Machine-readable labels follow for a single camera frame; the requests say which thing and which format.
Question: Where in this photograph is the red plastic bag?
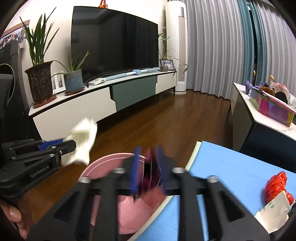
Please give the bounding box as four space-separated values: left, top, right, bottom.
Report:
265 171 295 205

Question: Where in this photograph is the cream paper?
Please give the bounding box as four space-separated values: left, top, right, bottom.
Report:
61 118 97 167

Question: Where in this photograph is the black pink patterned wrapper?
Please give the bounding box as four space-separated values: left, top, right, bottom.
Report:
133 147 162 200

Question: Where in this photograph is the pink trash bin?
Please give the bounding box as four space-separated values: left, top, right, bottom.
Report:
81 153 171 235

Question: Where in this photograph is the person left hand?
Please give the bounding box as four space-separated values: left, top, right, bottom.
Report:
1 196 34 240

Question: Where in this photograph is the blue table mat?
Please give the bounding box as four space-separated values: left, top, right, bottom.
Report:
133 142 283 240

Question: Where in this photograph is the torn white red carton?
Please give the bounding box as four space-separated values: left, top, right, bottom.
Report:
254 191 290 234

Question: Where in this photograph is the white green tv cabinet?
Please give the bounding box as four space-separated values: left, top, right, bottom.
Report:
29 71 177 141

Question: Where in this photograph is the dark coffee table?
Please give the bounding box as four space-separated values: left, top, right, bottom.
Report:
228 83 296 173

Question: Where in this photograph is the tall plant dark pot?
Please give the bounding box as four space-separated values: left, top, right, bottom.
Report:
22 14 58 107

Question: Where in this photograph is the small plant blue pot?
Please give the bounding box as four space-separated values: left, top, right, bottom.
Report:
52 51 90 94

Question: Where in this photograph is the white remote box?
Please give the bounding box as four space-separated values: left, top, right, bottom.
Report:
88 78 106 86

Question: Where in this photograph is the colourful rectangular box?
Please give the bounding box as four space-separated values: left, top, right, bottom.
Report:
250 87 295 127

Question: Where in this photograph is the light blue stick massager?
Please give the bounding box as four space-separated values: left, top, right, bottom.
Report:
102 67 160 81

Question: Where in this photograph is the black flat screen television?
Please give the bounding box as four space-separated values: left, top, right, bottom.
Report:
71 6 159 77

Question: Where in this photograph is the teal curtain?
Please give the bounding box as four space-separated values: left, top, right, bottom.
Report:
237 1 267 85

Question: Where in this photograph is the bamboo plant by television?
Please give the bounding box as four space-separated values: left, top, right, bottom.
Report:
158 27 175 72

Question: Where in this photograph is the red chinese knot decoration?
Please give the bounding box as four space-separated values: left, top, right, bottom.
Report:
98 0 108 9

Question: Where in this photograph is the grey curtain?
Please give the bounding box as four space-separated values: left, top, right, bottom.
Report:
185 1 295 99

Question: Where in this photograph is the white standing air conditioner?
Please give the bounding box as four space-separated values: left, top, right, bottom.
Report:
166 1 188 95

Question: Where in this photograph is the small picture frame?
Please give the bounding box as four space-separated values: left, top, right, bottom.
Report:
159 59 175 71

